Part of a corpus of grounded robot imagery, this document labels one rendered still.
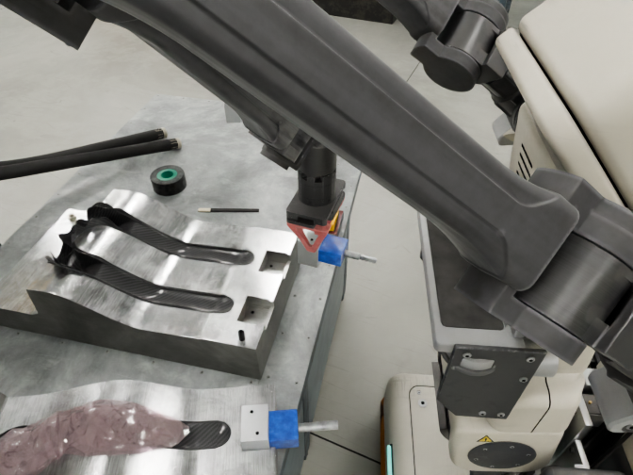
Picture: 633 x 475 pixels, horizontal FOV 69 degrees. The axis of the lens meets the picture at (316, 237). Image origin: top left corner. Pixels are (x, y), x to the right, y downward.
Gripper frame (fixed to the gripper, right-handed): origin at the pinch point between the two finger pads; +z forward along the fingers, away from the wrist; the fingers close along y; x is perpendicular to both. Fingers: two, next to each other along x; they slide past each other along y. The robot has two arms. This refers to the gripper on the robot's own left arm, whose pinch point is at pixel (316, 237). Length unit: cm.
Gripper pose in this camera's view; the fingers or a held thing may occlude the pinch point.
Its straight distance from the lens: 78.3
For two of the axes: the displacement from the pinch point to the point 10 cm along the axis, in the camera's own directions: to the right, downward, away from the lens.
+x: 9.4, 2.3, -2.4
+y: -3.3, 6.5, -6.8
